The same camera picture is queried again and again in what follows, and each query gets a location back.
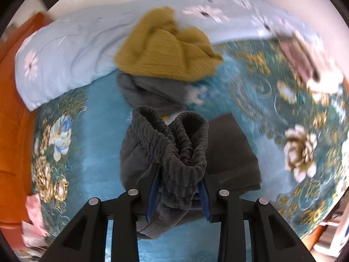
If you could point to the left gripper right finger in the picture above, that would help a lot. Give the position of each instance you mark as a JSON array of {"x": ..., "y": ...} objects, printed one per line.
[{"x": 271, "y": 237}]

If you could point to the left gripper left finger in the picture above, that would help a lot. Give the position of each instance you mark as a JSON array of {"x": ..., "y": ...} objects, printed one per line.
[{"x": 84, "y": 237}]

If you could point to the dark grey sweatpants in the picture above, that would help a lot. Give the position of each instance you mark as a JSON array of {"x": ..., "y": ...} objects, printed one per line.
[{"x": 185, "y": 150}]

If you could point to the teal floral bed blanket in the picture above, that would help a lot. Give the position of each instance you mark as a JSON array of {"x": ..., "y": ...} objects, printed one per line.
[{"x": 78, "y": 137}]

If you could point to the grey cotton garment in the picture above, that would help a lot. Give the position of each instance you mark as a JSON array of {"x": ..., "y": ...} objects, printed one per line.
[{"x": 166, "y": 96}]

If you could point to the light blue floral pillow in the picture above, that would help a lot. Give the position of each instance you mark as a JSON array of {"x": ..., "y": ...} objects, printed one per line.
[{"x": 78, "y": 48}]

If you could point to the mustard yellow knit sweater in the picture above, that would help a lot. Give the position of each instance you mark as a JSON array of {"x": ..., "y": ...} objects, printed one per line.
[{"x": 157, "y": 48}]

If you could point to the orange wooden bed frame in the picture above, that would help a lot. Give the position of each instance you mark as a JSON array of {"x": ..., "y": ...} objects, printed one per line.
[{"x": 17, "y": 129}]

